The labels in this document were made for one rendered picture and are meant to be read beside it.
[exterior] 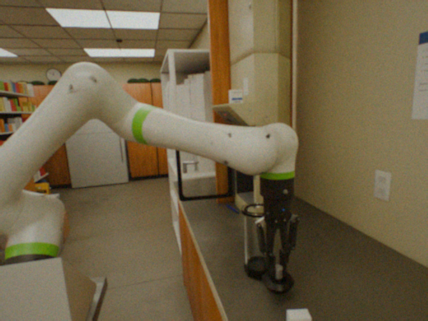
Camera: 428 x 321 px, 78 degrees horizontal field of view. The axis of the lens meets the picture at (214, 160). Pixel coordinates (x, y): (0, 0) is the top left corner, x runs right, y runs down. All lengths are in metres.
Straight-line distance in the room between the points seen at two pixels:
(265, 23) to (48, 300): 1.17
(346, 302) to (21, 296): 0.81
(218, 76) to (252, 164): 1.01
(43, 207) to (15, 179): 0.14
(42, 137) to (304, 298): 0.82
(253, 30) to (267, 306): 1.00
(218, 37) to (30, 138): 1.09
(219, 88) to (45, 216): 1.03
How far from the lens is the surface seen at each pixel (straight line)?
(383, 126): 1.23
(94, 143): 6.08
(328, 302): 0.90
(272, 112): 1.21
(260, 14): 1.25
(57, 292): 0.76
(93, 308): 0.94
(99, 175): 6.18
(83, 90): 0.73
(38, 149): 0.78
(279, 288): 0.82
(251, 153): 0.55
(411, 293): 1.02
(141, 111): 0.77
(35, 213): 0.90
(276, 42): 1.25
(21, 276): 0.76
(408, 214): 1.21
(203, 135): 0.62
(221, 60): 1.54
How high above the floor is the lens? 1.48
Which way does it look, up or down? 11 degrees down
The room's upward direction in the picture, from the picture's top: 3 degrees counter-clockwise
